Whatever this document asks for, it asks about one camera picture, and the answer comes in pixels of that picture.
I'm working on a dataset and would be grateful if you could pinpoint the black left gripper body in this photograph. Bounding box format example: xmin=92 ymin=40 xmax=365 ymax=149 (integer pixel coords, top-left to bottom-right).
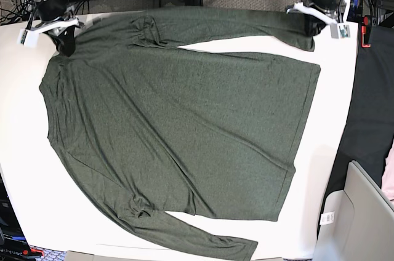
xmin=304 ymin=0 xmax=345 ymax=20

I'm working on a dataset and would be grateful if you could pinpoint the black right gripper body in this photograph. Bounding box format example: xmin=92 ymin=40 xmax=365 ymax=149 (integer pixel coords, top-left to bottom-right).
xmin=37 ymin=0 xmax=75 ymax=35

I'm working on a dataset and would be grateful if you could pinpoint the dark green long-sleeve shirt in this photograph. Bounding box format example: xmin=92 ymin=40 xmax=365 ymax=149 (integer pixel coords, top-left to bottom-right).
xmin=39 ymin=7 xmax=320 ymax=260

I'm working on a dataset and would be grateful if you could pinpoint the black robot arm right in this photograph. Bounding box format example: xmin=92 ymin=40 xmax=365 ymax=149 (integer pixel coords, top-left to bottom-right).
xmin=18 ymin=0 xmax=81 ymax=57

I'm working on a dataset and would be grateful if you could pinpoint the red clamp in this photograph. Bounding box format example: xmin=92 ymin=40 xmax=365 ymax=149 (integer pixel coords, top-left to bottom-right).
xmin=361 ymin=15 xmax=372 ymax=48

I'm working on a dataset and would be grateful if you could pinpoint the black cloth beside table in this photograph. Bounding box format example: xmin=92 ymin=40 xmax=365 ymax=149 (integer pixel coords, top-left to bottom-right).
xmin=326 ymin=25 xmax=394 ymax=196

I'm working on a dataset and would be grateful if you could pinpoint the pink cloth at edge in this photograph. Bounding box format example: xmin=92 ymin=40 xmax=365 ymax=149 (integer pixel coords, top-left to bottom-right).
xmin=381 ymin=147 xmax=394 ymax=202

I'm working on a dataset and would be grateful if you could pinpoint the grey plastic bin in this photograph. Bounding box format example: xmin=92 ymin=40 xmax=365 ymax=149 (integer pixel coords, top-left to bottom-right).
xmin=313 ymin=161 xmax=393 ymax=261

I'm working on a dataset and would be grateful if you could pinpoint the black box with orange label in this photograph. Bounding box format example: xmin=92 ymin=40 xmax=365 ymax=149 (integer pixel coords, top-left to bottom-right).
xmin=1 ymin=180 xmax=28 ymax=260

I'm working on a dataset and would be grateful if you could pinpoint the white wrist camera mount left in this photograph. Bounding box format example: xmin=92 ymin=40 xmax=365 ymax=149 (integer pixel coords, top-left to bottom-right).
xmin=286 ymin=0 xmax=351 ymax=39

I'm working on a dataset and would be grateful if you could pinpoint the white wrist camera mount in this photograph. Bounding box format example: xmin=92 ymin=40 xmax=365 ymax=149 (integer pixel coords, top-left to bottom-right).
xmin=17 ymin=17 xmax=84 ymax=47
xmin=286 ymin=0 xmax=351 ymax=39

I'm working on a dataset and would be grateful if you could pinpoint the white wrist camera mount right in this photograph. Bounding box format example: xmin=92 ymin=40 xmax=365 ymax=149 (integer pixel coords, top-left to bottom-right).
xmin=17 ymin=17 xmax=84 ymax=47

